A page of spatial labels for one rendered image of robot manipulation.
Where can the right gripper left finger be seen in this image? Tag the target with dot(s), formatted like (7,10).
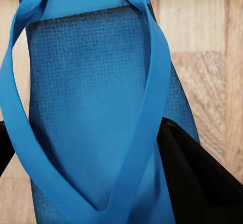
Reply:
(6,148)

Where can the sandal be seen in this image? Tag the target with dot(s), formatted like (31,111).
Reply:
(101,80)

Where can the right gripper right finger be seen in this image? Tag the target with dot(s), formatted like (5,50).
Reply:
(201,190)

